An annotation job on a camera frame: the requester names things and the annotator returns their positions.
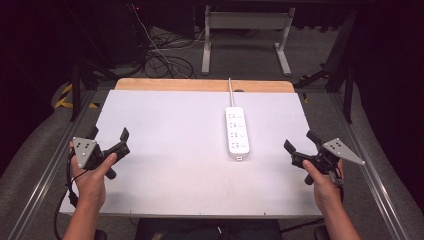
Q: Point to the person's right hand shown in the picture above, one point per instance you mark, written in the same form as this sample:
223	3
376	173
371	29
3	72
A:
324	188

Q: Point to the white power strip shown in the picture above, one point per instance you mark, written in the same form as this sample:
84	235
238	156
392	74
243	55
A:
237	132

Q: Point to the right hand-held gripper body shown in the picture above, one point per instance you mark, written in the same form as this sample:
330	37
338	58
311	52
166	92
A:
335	150

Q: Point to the aluminium rail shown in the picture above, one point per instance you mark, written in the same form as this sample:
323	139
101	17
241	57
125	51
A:
50	170
370	170

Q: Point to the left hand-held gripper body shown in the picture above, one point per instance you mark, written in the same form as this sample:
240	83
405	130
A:
84	151

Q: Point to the black metal stand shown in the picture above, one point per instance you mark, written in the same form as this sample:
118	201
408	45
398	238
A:
77	86
343	66

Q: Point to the grey metal table frame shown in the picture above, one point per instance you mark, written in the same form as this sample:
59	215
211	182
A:
246	21

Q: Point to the yellow black hazard tape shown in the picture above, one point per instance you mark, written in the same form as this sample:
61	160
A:
66	98

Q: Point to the person's left hand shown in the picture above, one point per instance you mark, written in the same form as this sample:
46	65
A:
90	181

